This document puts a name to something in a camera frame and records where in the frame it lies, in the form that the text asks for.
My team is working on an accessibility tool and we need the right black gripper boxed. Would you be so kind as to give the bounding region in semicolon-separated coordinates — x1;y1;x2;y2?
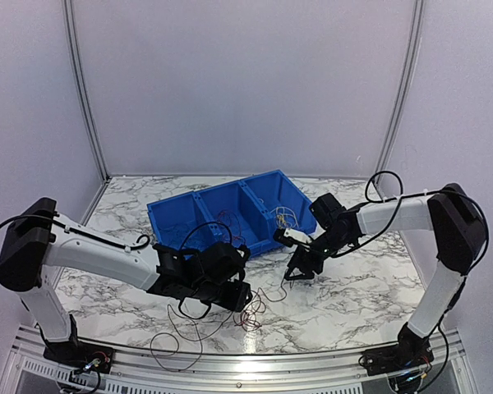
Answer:
284;228;352;281

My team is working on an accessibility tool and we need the blue wire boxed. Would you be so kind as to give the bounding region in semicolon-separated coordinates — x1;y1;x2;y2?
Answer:
164;223;206;251

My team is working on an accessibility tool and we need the red wire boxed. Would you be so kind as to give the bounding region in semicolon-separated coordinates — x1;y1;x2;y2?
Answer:
150;209;288;370

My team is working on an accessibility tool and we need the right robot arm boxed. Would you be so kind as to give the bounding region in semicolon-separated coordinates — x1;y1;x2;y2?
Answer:
274;183;489;368

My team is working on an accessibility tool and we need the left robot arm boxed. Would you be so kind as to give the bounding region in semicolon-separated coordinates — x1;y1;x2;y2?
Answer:
0;198;252;365

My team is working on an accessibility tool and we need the blue three-compartment plastic bin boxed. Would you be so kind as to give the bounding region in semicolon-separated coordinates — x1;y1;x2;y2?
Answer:
147;170;317;257

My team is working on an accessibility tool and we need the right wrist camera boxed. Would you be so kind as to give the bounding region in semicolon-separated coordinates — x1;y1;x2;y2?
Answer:
273;228;313;247

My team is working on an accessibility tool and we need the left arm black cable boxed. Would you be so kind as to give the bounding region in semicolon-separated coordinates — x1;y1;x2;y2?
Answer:
176;222;231;321

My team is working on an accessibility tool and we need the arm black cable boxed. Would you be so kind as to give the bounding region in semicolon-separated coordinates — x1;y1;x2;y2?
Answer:
176;222;231;321
324;170;490;276

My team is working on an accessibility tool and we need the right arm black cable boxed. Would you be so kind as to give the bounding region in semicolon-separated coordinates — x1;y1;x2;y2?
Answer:
324;170;490;276

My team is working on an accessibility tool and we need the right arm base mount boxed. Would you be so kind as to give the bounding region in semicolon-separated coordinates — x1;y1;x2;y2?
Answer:
358;345;435;376

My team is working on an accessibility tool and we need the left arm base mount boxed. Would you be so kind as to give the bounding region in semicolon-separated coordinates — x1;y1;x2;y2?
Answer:
44;341;114;373

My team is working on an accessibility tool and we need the aluminium front rail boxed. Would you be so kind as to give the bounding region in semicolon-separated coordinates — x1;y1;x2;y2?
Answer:
7;323;468;394

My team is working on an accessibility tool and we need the left aluminium frame post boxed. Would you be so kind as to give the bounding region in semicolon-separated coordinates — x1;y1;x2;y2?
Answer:
62;0;110;183

